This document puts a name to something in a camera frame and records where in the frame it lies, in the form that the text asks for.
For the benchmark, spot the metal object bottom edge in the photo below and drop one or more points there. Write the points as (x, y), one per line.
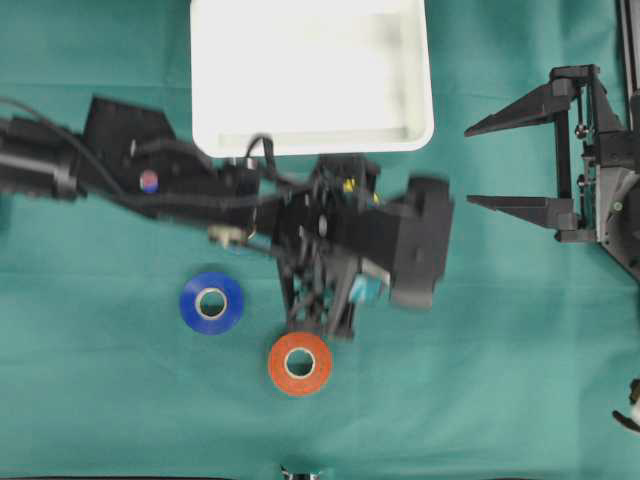
(293, 474)

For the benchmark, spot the red tape roll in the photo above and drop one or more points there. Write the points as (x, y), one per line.
(300, 364)

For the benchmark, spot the green table cloth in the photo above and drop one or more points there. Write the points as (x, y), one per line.
(514, 372)

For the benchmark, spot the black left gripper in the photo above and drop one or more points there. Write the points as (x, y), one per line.
(302, 223)

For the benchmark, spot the blue tape roll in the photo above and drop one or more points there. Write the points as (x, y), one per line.
(211, 303)

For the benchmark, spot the black white clamp object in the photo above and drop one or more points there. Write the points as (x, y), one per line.
(630, 421)

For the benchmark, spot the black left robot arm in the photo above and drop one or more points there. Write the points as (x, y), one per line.
(130, 156)

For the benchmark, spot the white plastic case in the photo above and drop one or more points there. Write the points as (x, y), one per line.
(316, 76)

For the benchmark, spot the white tape roll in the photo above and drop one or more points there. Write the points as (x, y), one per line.
(367, 287)

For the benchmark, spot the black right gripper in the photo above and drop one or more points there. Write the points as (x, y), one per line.
(609, 187)

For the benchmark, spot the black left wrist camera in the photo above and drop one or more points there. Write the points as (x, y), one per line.
(406, 240)

